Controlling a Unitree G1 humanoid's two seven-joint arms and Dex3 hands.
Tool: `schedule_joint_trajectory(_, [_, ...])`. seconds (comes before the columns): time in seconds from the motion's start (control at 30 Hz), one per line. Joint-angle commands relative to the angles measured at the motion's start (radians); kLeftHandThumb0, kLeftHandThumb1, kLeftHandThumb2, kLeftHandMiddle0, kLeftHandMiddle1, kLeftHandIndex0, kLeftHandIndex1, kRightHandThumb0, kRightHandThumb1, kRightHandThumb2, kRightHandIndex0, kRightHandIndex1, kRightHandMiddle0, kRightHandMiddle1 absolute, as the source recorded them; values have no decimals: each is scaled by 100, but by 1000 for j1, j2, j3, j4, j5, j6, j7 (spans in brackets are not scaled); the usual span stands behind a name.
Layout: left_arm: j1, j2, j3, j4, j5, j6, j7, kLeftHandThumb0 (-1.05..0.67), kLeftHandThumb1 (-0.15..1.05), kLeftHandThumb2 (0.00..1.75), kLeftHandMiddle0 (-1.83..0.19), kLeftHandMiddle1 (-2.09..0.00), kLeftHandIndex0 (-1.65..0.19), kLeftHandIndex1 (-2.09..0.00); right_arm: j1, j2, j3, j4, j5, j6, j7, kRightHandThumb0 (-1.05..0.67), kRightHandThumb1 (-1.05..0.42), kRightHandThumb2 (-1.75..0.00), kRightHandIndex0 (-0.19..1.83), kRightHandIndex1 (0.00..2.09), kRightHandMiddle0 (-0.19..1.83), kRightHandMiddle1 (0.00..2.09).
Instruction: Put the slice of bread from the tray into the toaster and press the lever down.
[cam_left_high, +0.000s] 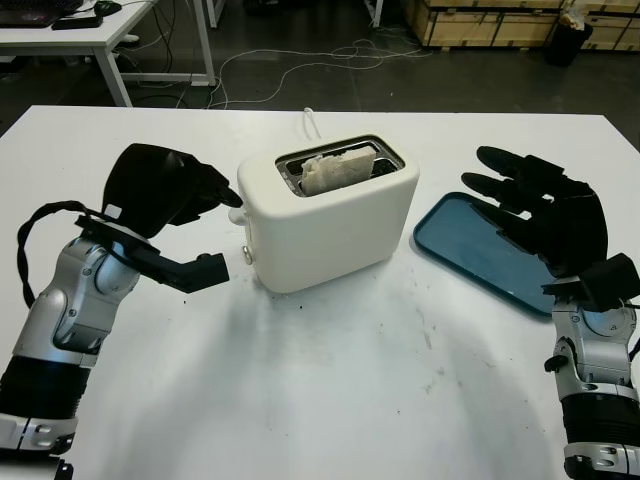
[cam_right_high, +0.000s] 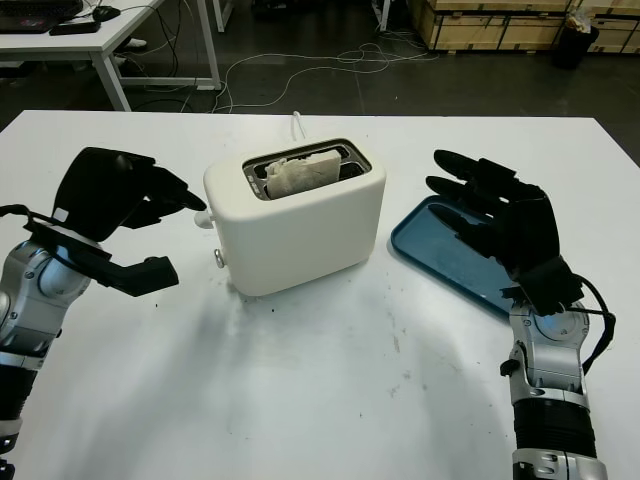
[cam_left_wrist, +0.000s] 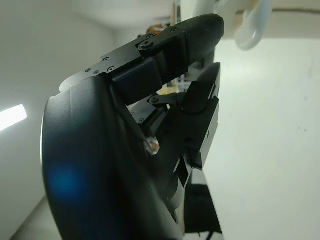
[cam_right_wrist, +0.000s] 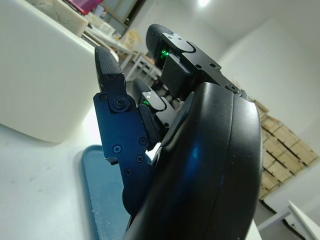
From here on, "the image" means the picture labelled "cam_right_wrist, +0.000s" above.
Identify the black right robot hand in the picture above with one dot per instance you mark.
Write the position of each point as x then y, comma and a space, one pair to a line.
200, 162

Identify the blue plastic tray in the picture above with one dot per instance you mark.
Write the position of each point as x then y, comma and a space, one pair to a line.
102, 195

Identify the white two-slot toaster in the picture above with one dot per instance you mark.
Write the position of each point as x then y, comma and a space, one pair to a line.
42, 82

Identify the wooden crate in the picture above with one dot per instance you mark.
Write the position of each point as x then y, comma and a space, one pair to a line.
285, 150

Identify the white office desk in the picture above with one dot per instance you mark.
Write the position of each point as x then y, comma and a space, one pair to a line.
300, 220

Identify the pink storage box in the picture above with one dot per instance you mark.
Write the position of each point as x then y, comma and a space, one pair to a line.
85, 6

